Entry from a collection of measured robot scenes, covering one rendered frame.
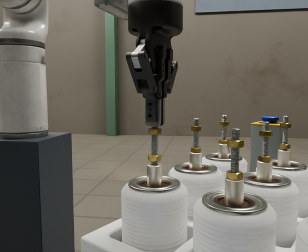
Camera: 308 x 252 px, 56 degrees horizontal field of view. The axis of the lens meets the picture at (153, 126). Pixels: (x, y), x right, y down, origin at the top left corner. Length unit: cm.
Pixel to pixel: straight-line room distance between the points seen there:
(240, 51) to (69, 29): 168
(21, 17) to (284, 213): 58
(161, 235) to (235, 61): 254
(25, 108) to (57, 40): 262
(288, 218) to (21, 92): 49
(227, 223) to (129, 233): 15
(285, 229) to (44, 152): 41
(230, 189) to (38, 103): 39
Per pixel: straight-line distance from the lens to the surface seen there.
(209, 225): 34
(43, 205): 58
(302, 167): 57
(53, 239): 64
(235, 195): 36
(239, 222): 33
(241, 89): 285
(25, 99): 59
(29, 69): 59
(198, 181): 48
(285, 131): 58
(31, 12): 66
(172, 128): 284
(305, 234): 33
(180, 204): 41
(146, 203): 39
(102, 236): 45
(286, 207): 45
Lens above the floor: 38
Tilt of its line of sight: 6 degrees down
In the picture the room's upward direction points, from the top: straight up
